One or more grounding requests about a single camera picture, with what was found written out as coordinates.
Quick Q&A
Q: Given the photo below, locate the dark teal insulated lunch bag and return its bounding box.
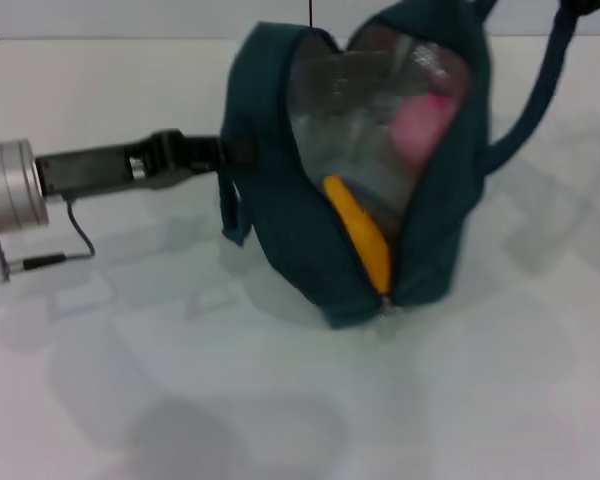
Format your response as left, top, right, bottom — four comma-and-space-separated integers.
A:
219, 0, 579, 331

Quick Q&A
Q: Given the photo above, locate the clear food container blue lid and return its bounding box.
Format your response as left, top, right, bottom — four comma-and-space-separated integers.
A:
289, 107, 416, 236

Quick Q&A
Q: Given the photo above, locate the yellow banana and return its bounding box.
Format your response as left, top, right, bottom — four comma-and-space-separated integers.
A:
322, 174, 394, 296

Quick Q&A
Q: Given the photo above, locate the grey left gripper cable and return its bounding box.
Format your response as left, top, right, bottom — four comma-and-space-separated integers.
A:
7, 199, 97, 271

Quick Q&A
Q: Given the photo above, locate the pink peach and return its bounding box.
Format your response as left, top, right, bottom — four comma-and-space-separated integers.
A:
390, 94, 456, 161

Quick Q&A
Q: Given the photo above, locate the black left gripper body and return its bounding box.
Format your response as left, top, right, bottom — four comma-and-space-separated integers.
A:
35, 129, 221, 195

